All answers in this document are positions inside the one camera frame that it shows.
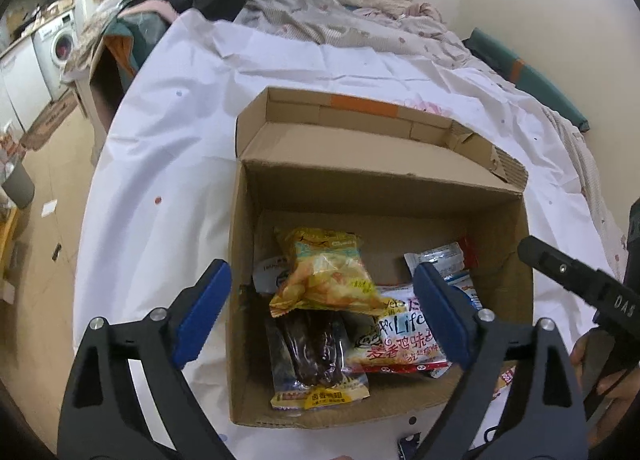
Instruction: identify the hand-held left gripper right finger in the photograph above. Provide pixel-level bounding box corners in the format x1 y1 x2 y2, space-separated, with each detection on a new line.
412 261 592 460

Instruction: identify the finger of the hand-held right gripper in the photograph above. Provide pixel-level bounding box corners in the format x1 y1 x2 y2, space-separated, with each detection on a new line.
626 199 640 266
517 236 640 327

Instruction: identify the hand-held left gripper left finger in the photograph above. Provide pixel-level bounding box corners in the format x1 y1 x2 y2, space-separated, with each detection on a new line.
57 259 236 460

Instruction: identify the blue white snack packet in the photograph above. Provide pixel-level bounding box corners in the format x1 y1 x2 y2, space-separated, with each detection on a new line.
442 270 482 314

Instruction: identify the white red chip packet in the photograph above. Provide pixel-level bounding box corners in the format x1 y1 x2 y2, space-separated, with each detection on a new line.
345 282 452 377

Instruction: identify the small white snack packet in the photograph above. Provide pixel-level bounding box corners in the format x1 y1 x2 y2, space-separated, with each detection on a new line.
404 236 481 282

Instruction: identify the dark meat snack packet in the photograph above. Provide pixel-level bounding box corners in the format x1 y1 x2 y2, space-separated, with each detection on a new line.
265 310 372 412

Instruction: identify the yellow chip snack packet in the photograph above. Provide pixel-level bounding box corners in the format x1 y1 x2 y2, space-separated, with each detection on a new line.
269 226 381 318

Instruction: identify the brown cardboard box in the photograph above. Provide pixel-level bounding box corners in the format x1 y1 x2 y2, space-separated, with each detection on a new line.
227 86 536 430

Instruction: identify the person's right hand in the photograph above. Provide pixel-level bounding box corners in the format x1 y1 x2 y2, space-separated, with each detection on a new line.
570 332 640 438

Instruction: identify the white bed sheet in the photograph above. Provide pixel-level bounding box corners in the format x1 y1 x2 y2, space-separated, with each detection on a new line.
72 7 626 460

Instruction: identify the teal rolled mat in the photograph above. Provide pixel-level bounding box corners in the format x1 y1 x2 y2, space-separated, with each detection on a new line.
462 27 591 133

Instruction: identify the yellow wooden chair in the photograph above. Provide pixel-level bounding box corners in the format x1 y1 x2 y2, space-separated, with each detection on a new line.
0 207 21 286

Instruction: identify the grey trash bin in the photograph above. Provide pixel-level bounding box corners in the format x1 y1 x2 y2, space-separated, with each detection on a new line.
0 160 36 208

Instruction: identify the brown floor rug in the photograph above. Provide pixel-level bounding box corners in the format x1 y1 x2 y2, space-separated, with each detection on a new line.
20 90 78 151

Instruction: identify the white kitchen cabinet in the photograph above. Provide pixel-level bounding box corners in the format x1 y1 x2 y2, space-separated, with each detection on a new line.
0 35 53 133

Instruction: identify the pile of clothes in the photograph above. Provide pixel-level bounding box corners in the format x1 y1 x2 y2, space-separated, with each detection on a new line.
62 0 181 86

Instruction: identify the white washing machine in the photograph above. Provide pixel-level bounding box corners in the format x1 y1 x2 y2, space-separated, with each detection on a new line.
32 10 78 101

